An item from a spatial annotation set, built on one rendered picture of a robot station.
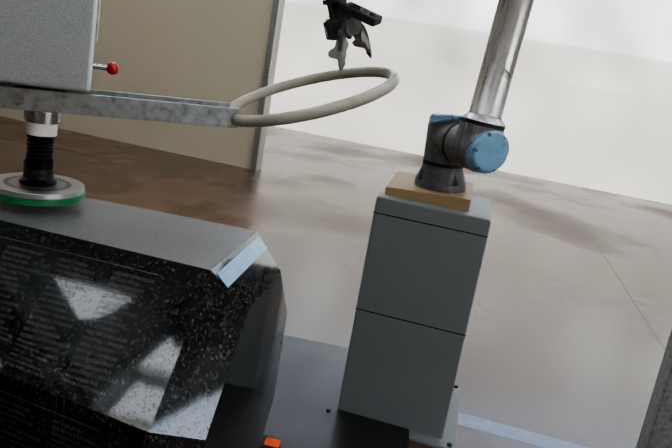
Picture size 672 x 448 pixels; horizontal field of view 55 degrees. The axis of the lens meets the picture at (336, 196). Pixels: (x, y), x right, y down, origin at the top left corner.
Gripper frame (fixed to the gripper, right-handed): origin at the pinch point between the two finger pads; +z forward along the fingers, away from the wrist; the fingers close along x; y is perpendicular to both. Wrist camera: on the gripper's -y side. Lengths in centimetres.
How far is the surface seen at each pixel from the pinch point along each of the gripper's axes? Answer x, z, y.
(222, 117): 48.1, 0.6, 7.5
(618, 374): -120, 188, -28
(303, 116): 42.4, 2.3, -14.8
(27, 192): 92, 4, 29
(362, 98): 30.0, 1.8, -23.4
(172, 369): 97, 35, -19
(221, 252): 70, 26, -7
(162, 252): 81, 20, -2
